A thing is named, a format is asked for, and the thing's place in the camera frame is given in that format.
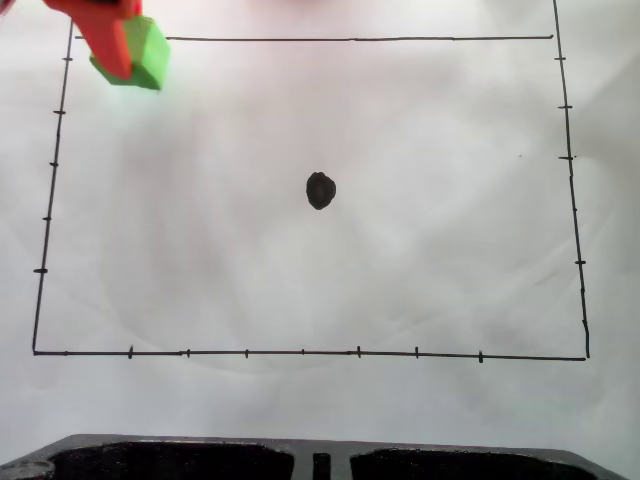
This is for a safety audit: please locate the green foam cube block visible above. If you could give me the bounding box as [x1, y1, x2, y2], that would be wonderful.
[88, 14, 172, 93]

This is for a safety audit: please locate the black dot mark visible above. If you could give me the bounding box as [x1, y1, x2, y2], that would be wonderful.
[305, 171, 338, 212]

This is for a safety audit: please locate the grey round knob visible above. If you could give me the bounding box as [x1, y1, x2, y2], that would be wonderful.
[3, 460, 55, 480]

